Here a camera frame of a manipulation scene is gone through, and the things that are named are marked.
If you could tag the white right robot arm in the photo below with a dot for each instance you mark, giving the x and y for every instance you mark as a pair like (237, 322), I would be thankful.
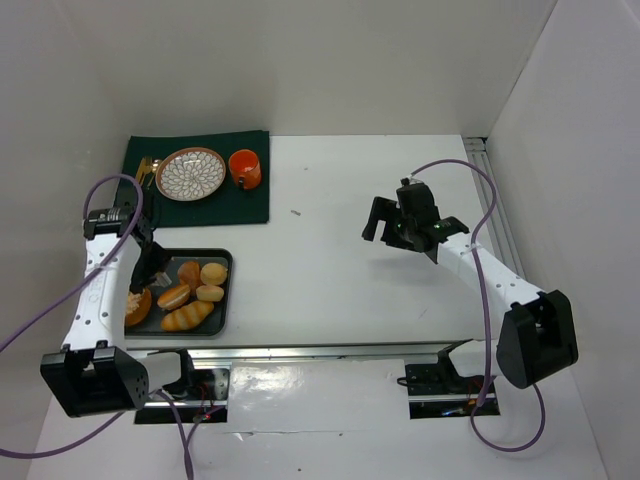
(537, 336)

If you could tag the brown croissant roll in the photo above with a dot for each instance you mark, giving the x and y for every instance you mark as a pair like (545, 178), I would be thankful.
(189, 273)

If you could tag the aluminium rail front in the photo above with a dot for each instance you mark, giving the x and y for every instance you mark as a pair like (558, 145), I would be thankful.
(208, 350)

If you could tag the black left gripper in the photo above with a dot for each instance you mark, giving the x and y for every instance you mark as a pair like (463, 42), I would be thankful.
(147, 267)

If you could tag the orange mug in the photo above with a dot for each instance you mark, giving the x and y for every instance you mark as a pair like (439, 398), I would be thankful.
(245, 168)

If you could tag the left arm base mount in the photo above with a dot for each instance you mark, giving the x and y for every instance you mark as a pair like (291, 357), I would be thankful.
(205, 400)

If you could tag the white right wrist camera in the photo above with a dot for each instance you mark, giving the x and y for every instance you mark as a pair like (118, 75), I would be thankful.
(410, 180)

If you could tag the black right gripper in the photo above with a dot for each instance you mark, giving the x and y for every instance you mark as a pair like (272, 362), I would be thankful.
(391, 230)

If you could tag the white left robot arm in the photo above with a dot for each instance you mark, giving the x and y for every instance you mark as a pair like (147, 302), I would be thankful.
(93, 373)

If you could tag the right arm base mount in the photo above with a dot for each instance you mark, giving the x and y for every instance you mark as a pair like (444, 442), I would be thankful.
(436, 390)

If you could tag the round yellow bun lower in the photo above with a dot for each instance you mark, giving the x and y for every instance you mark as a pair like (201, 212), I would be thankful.
(210, 293)

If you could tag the gold fork green handle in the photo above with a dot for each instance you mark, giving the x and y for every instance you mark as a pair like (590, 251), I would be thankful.
(143, 169)

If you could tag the round yellow bun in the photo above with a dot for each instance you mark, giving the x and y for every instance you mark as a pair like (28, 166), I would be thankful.
(210, 293)
(213, 274)

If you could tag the striped long bread loaf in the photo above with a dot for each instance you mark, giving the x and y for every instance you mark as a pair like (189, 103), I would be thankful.
(187, 317)

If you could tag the round sugar-topped bun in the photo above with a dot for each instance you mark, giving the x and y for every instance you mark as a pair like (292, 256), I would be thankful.
(137, 307)

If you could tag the black baking tray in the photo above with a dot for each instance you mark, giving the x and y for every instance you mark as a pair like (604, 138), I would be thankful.
(150, 327)

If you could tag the silver metal tongs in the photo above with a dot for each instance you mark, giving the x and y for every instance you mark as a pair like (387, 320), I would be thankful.
(156, 269)

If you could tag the floral patterned plate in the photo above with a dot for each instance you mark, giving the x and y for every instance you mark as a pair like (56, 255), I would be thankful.
(190, 174)

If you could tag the round yellow bun upper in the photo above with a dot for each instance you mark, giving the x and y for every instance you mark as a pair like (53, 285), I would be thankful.
(213, 274)

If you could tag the cream sandwich bun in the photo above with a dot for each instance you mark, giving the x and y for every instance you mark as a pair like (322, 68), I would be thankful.
(174, 297)

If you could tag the gold spoon green handle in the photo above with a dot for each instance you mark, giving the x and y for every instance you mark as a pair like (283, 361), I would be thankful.
(154, 167)

